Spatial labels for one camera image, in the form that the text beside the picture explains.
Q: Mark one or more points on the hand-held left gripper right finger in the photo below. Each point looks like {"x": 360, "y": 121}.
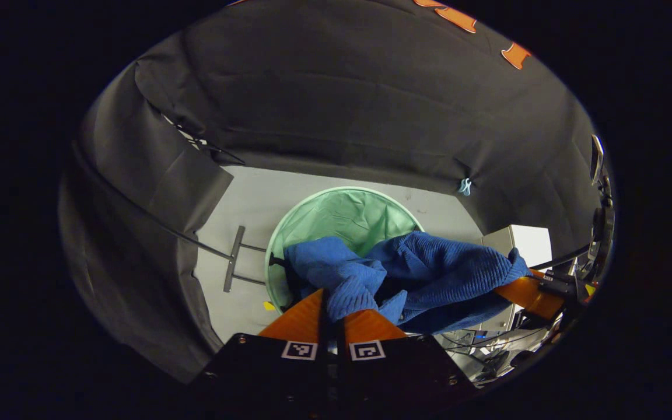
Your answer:
{"x": 406, "y": 373}

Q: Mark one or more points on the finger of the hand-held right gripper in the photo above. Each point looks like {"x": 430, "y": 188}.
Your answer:
{"x": 537, "y": 294}

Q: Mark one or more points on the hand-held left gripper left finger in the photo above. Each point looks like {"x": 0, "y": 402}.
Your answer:
{"x": 266, "y": 373}

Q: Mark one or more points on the black metal clothes rack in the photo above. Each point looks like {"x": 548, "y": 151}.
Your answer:
{"x": 234, "y": 256}

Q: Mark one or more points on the white cabinet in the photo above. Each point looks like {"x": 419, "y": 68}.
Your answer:
{"x": 531, "y": 242}

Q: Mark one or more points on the small light blue tie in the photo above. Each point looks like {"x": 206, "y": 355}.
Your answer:
{"x": 465, "y": 186}

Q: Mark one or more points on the black backdrop cloth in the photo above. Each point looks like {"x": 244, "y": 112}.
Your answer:
{"x": 342, "y": 116}

